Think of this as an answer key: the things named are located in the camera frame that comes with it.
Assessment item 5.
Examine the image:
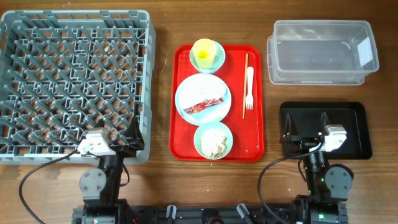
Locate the white plastic fork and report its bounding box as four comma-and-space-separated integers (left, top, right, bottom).
246, 67, 254, 110

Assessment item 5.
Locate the wooden chopstick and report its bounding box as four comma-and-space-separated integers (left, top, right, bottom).
243, 53, 249, 119

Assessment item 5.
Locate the light blue plate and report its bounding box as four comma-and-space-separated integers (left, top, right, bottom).
174, 73, 232, 126

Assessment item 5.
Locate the green bowl with food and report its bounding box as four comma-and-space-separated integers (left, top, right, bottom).
193, 122, 233, 160

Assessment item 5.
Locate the yellow plastic cup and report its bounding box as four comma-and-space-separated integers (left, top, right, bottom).
192, 39, 217, 68

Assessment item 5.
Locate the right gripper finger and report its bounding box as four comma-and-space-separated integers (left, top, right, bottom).
321, 112, 331, 136
282, 112, 292, 139

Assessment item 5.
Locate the red snack wrapper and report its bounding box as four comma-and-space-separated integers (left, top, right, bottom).
183, 98, 224, 114

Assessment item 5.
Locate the black plastic tray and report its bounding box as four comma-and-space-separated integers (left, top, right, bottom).
279, 101, 373, 160

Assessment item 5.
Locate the clear plastic bin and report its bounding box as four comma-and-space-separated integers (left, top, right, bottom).
267, 20, 379, 86

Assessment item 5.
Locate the small green bowl under cup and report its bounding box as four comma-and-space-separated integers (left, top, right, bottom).
190, 42, 226, 74

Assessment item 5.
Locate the red plastic tray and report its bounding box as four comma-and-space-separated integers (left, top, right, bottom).
169, 44, 266, 162

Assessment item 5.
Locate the grey dishwasher rack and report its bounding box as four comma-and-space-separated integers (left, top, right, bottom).
1, 10, 156, 165

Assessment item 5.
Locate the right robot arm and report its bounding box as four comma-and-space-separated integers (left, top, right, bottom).
280, 113, 354, 223

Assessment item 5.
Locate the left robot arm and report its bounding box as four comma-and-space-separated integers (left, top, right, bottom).
72, 117, 145, 224

